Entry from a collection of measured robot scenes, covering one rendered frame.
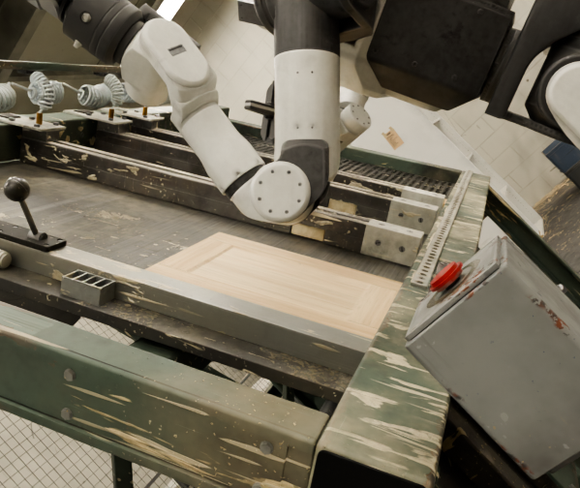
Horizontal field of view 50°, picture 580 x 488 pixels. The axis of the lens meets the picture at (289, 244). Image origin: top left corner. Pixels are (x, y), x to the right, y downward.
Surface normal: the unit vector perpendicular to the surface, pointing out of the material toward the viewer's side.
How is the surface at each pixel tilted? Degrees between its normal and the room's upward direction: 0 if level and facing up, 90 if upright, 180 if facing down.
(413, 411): 57
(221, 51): 90
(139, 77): 106
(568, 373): 90
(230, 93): 90
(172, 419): 90
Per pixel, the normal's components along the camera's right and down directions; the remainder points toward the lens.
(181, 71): 0.42, -0.37
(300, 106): -0.09, 0.00
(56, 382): -0.33, 0.23
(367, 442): 0.17, -0.94
